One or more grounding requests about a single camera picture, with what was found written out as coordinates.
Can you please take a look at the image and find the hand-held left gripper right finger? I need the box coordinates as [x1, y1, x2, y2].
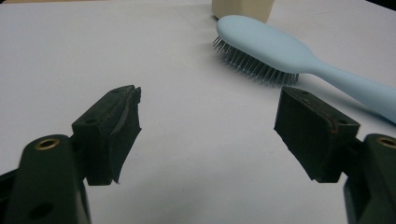
[273, 86, 364, 184]

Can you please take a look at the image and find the light blue hairbrush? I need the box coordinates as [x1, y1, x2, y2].
[212, 14, 396, 125]

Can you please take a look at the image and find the cream square cup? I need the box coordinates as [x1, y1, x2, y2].
[211, 0, 276, 24]

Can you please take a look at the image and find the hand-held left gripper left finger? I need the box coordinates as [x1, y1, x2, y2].
[71, 84, 143, 187]

